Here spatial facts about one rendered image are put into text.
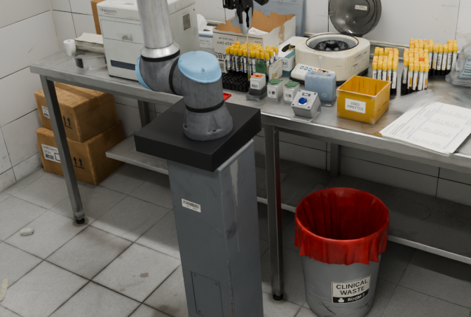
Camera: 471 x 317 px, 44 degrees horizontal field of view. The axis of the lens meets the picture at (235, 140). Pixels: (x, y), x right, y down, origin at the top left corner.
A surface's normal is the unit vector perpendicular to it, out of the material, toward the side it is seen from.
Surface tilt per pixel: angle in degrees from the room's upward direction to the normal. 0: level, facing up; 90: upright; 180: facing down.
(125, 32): 90
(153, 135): 4
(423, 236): 0
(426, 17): 90
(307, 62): 90
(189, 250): 90
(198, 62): 8
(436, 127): 1
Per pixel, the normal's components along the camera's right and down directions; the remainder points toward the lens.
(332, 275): -0.29, 0.53
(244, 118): -0.10, -0.85
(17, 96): 0.85, 0.21
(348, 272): 0.02, 0.54
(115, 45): -0.52, 0.44
